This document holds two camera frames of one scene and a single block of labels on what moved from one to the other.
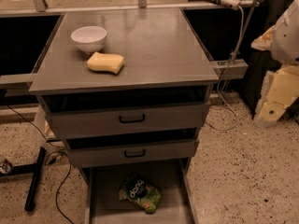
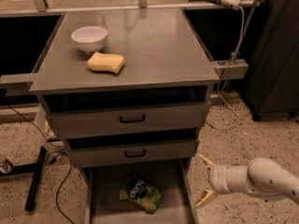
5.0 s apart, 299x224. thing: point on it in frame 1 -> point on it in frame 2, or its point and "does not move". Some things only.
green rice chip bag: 136,190 does not move
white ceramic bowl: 90,38 does not move
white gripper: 287,40 -> 218,178
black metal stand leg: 35,169 does not move
